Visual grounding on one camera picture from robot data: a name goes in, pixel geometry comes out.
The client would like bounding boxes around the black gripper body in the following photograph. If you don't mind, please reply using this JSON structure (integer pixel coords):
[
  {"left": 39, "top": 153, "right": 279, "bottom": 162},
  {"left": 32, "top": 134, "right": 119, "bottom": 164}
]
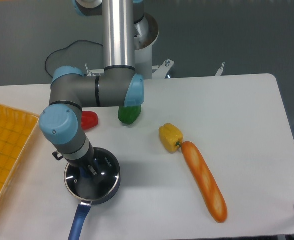
[{"left": 52, "top": 149, "right": 97, "bottom": 177}]

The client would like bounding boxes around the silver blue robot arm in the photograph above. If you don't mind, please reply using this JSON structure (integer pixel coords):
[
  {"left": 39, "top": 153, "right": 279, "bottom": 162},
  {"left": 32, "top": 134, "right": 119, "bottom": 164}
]
[{"left": 39, "top": 0, "right": 144, "bottom": 177}]

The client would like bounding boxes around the red bell pepper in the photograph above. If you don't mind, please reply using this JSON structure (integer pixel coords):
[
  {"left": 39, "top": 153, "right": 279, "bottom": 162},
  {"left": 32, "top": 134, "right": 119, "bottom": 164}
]
[{"left": 81, "top": 111, "right": 99, "bottom": 131}]

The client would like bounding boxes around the green bell pepper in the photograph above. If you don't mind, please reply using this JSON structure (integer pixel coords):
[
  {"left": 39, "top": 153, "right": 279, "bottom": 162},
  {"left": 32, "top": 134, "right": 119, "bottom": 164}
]
[{"left": 118, "top": 105, "right": 142, "bottom": 125}]

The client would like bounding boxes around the yellow woven basket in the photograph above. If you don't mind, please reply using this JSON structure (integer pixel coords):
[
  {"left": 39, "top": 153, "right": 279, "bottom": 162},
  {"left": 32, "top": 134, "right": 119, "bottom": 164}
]
[{"left": 0, "top": 104, "right": 39, "bottom": 201}]

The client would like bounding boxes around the yellow bell pepper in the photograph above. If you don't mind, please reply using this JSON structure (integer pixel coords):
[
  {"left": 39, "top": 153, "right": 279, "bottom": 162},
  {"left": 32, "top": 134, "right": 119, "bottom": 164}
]
[{"left": 158, "top": 123, "right": 184, "bottom": 154}]

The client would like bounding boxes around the orange baguette bread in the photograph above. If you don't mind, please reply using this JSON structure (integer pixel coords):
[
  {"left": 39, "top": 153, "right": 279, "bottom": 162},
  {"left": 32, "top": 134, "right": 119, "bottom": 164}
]
[{"left": 181, "top": 141, "right": 228, "bottom": 223}]

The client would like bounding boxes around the blue saucepan with handle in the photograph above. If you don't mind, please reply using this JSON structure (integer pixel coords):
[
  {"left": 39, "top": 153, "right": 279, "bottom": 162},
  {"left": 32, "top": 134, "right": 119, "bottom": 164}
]
[{"left": 63, "top": 147, "right": 122, "bottom": 240}]

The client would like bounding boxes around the black floor cable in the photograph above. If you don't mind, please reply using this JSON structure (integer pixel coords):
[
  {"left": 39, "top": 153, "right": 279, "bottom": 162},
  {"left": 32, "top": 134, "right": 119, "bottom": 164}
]
[{"left": 44, "top": 39, "right": 105, "bottom": 76}]

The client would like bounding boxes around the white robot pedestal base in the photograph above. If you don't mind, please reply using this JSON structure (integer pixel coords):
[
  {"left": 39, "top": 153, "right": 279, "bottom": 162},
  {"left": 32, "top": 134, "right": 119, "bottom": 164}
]
[{"left": 135, "top": 13, "right": 175, "bottom": 79}]

